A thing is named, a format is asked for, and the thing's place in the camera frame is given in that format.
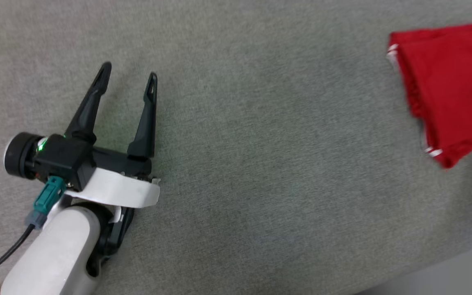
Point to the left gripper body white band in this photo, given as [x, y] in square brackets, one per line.
[121, 190]

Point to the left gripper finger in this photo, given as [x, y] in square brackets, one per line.
[146, 131]
[86, 110]

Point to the red shirt with white sleeves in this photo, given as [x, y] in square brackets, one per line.
[453, 90]

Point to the left black wrist camera box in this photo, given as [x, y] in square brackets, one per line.
[64, 159]

